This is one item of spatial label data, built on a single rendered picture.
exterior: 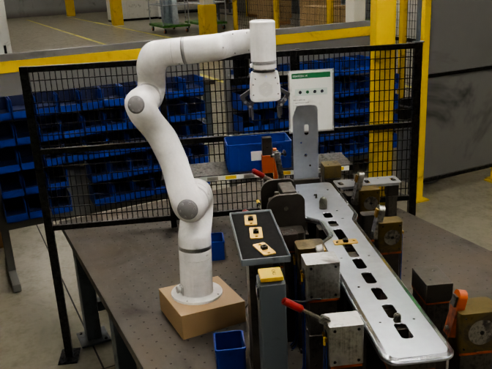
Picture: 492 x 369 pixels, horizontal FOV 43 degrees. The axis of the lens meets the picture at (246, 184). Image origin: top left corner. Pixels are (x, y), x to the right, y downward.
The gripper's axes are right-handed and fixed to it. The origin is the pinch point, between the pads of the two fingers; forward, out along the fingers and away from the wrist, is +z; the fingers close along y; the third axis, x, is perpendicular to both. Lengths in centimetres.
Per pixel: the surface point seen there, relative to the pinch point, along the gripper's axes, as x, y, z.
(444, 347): -78, 32, 45
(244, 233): -32.9, -12.4, 28.7
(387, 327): -67, 21, 45
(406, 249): 41, 67, 75
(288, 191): -6.0, 6.2, 25.9
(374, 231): -6, 37, 44
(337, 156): 83, 46, 42
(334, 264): -48, 12, 34
